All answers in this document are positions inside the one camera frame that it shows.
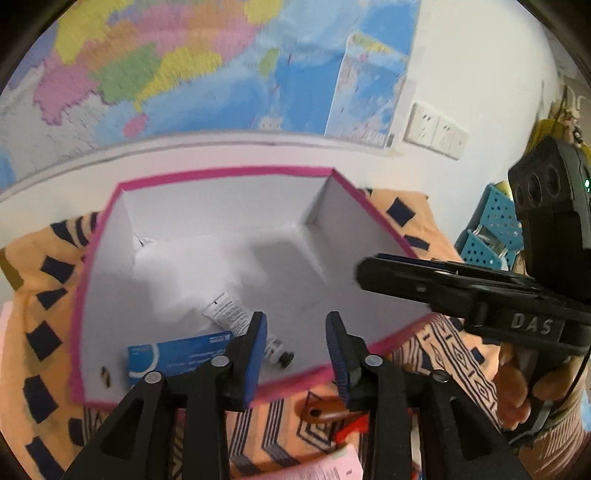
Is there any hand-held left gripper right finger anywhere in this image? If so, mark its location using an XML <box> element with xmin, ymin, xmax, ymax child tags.
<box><xmin>325</xmin><ymin>311</ymin><xmax>532</xmax><ymax>480</ymax></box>

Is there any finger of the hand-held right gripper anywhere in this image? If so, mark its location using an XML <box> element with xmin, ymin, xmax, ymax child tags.
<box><xmin>376</xmin><ymin>252</ymin><xmax>543</xmax><ymax>289</ymax></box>
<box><xmin>353</xmin><ymin>256</ymin><xmax>478</xmax><ymax>320</ymax></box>

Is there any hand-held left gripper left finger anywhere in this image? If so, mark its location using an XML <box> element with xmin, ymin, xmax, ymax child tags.
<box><xmin>60</xmin><ymin>311</ymin><xmax>269</xmax><ymax>480</ymax></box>

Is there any brown wooden spoon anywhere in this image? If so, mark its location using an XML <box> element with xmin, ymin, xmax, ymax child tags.
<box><xmin>298</xmin><ymin>397</ymin><xmax>366</xmax><ymax>424</ymax></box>

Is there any pink-edged white cardboard box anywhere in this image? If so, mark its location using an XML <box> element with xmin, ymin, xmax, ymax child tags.
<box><xmin>69</xmin><ymin>167</ymin><xmax>435</xmax><ymax>409</ymax></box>

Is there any person's right forearm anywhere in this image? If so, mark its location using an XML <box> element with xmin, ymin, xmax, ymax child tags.
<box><xmin>505</xmin><ymin>392</ymin><xmax>591</xmax><ymax>480</ymax></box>

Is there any person's right hand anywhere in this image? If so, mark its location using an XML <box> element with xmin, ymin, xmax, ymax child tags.
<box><xmin>493</xmin><ymin>344</ymin><xmax>579</xmax><ymax>433</ymax></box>

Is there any white tube with black cap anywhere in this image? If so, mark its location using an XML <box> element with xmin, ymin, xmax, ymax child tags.
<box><xmin>202</xmin><ymin>292</ymin><xmax>295</xmax><ymax>369</ymax></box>

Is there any blue perforated plastic basket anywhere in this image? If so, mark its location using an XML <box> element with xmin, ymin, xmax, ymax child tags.
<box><xmin>455</xmin><ymin>182</ymin><xmax>525</xmax><ymax>274</ymax></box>

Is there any small red item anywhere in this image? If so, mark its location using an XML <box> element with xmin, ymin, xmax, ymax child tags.
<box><xmin>335</xmin><ymin>413</ymin><xmax>371</xmax><ymax>445</ymax></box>

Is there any blue medicine box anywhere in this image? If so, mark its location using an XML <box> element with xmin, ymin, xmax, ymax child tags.
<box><xmin>128</xmin><ymin>331</ymin><xmax>234</xmax><ymax>389</ymax></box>

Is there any yellow item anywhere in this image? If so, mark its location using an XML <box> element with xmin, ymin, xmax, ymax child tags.
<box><xmin>526</xmin><ymin>85</ymin><xmax>591</xmax><ymax>154</ymax></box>

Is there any pink packet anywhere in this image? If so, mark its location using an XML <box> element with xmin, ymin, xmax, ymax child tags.
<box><xmin>240</xmin><ymin>444</ymin><xmax>365</xmax><ymax>480</ymax></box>

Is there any orange patterned blanket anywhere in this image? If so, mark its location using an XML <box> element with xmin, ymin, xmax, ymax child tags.
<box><xmin>0</xmin><ymin>187</ymin><xmax>509</xmax><ymax>480</ymax></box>

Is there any pink mat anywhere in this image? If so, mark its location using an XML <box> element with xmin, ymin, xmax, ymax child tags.
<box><xmin>0</xmin><ymin>300</ymin><xmax>21</xmax><ymax>425</ymax></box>

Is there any white wall socket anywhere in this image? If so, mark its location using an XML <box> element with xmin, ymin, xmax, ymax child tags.
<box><xmin>431</xmin><ymin>116</ymin><xmax>468</xmax><ymax>161</ymax></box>
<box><xmin>404</xmin><ymin>102</ymin><xmax>440</xmax><ymax>149</ymax></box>

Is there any colourful wall map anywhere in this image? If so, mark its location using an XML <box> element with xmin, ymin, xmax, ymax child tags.
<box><xmin>0</xmin><ymin>0</ymin><xmax>422</xmax><ymax>195</ymax></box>

